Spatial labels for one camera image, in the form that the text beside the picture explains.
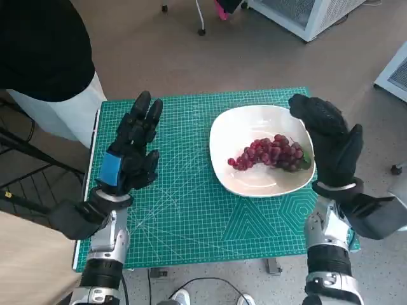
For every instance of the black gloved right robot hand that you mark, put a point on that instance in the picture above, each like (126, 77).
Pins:
(334, 149)

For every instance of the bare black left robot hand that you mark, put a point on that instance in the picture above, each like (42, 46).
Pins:
(133, 159)

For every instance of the red toy grape bunch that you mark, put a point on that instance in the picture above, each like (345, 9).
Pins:
(270, 152)

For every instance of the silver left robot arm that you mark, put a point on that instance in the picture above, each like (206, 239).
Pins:
(108, 228)

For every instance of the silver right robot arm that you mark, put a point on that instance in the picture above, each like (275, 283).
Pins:
(326, 222)

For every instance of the white square plate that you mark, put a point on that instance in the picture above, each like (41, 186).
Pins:
(238, 127)

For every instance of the black caster wheel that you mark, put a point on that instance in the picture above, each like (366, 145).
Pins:
(395, 169)

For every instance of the grey chair base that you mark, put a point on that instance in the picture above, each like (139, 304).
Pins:
(401, 193)

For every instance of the green cutting mat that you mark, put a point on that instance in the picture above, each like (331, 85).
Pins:
(190, 222)

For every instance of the white vented cabinet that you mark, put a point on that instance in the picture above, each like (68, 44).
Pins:
(394, 76)

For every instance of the black metal chair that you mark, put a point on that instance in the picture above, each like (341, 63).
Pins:
(19, 178)

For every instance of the white mesh cabinet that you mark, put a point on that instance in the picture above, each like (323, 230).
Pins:
(314, 19)

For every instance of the white shoe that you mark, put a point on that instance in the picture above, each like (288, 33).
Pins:
(180, 297)
(245, 300)

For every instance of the person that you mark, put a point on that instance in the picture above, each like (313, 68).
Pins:
(38, 47)

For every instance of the small black caster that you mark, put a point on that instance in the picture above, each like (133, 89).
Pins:
(164, 7)

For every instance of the white chair leg with caster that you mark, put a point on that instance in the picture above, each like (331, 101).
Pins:
(200, 16)

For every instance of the light wooden desk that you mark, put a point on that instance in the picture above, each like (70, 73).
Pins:
(19, 270)

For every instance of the pink and black object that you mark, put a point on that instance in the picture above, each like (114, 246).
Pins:
(222, 9)

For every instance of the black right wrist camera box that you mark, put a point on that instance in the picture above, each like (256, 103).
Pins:
(372, 219)

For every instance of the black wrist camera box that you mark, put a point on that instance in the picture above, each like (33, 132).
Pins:
(73, 219)
(372, 219)

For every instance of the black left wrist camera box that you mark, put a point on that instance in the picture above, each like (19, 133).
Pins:
(73, 219)

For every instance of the grey table bracket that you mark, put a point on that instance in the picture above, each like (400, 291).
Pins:
(158, 273)
(273, 266)

